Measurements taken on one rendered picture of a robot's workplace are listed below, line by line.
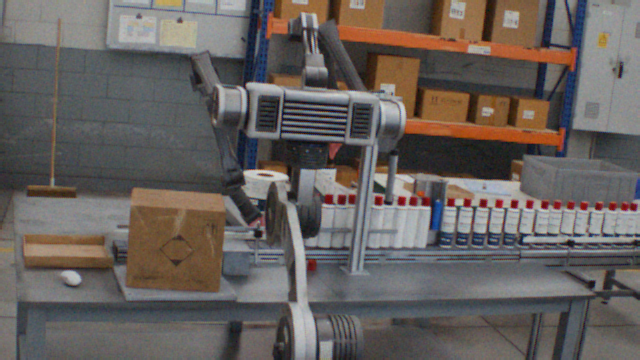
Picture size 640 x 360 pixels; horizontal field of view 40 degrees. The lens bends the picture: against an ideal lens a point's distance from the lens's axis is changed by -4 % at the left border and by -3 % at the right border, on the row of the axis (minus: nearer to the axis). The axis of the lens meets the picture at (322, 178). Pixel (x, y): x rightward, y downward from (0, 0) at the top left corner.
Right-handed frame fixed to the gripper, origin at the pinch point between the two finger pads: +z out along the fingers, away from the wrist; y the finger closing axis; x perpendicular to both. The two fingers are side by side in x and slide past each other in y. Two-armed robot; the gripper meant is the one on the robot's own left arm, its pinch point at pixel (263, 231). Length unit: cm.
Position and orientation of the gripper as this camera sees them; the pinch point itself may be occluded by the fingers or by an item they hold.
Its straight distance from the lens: 334.6
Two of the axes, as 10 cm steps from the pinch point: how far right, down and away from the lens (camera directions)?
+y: -3.3, -2.3, 9.2
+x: -8.0, 5.9, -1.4
